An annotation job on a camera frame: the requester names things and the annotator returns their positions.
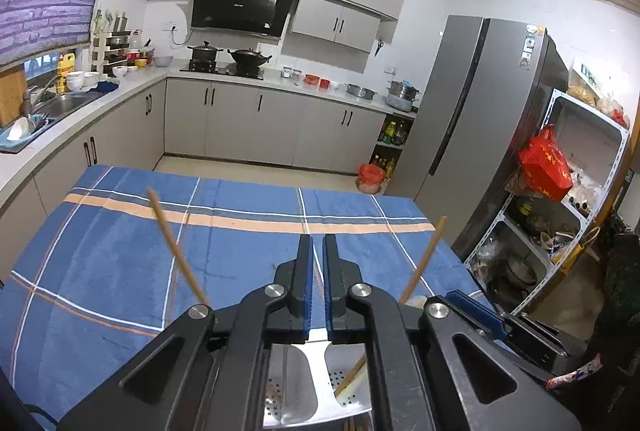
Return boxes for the person's right forearm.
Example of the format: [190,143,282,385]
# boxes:
[546,351,608,393]

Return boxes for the yellow oil bottle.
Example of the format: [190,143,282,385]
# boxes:
[56,52,76,93]

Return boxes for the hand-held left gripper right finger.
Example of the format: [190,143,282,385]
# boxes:
[322,235,583,431]

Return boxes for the black lidded pot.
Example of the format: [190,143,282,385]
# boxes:
[187,41,224,63]

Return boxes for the person's dark clothing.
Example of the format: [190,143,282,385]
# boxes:
[587,231,640,431]

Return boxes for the white metal shelf rack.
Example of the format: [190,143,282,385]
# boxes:
[467,88,631,317]

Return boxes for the steel faucet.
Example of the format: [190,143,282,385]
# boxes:
[22,74,58,113]

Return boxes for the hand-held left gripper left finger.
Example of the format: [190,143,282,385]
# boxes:
[57,235,315,431]

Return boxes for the yellow snack bag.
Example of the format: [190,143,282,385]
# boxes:
[567,82,599,108]

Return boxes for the white dish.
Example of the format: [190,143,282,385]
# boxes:
[7,118,32,142]

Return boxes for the group of bottles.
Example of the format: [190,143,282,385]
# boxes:
[370,118,413,178]

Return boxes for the blue plaid tablecloth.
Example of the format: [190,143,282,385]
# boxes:
[10,164,518,424]

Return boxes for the black wok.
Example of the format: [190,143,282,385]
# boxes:
[227,48,273,68]

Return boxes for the wooden kitchen rack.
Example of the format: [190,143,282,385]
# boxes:
[91,10,130,79]

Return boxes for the grey refrigerator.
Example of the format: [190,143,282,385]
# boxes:
[385,15,571,262]

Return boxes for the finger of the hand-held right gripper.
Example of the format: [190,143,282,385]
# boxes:
[446,290,568,359]

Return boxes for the wall outlet with cord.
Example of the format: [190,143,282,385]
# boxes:
[165,24,193,47]

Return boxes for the grey base cabinets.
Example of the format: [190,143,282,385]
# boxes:
[0,77,396,242]

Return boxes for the black range hood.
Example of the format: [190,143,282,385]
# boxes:
[191,0,296,43]

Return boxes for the small grey wall cabinet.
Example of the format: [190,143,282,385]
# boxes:
[291,0,382,53]

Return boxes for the stack of white bowls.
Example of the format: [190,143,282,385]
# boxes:
[66,71,101,92]

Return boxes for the steel steamer pot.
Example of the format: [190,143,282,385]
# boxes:
[386,80,421,112]

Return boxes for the wooden chopstick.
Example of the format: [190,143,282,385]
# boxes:
[334,216,448,398]
[146,188,211,308]

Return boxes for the steel sink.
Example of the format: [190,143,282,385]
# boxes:
[30,91,103,118]

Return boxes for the red trash bin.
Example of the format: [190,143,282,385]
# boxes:
[356,164,388,194]

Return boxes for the black gas stove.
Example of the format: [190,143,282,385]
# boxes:
[180,61,265,81]

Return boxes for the white utensil holder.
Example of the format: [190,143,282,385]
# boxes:
[262,340,375,430]

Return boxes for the red gift bag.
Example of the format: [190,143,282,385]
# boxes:
[518,126,573,203]

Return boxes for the wooden cutting board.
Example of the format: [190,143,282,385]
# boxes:
[0,71,28,127]

